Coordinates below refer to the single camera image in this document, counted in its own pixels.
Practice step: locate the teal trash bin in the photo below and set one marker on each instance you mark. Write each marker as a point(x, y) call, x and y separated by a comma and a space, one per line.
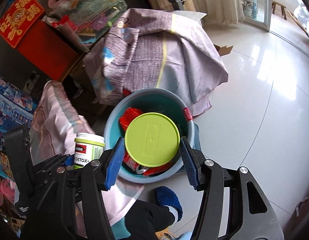
point(153, 100)

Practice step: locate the green lid supplement bottle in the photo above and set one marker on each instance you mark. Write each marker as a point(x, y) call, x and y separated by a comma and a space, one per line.
point(88, 147)

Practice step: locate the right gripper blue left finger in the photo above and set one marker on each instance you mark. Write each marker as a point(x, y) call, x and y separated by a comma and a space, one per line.
point(113, 162)

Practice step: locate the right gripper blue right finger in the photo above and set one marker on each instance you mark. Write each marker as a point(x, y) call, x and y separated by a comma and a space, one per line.
point(191, 164)

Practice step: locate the red floral gift box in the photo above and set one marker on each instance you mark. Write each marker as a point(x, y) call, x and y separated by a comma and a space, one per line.
point(18, 19)

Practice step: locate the pink toy pieces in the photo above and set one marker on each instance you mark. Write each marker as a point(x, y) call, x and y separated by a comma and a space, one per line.
point(7, 190)

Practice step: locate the blue toy box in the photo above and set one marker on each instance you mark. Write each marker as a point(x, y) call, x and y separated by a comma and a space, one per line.
point(16, 108)

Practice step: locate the red cola can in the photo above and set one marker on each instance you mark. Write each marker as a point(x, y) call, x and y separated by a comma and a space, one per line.
point(144, 170)

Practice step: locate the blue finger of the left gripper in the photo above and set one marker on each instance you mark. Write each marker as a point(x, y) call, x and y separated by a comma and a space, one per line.
point(69, 161)

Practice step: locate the blue slipper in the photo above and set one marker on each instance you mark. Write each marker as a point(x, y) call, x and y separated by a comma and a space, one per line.
point(165, 197)

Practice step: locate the red plastic bag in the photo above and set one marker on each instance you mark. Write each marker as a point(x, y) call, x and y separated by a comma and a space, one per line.
point(128, 116)

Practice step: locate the small cardboard box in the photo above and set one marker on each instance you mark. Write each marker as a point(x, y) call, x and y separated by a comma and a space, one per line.
point(223, 50)

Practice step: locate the pink plaid tablecloth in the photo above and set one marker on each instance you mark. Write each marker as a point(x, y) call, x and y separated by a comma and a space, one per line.
point(53, 131)

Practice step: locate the clear toy storage bag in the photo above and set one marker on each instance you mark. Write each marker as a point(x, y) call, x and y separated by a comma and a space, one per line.
point(84, 22)

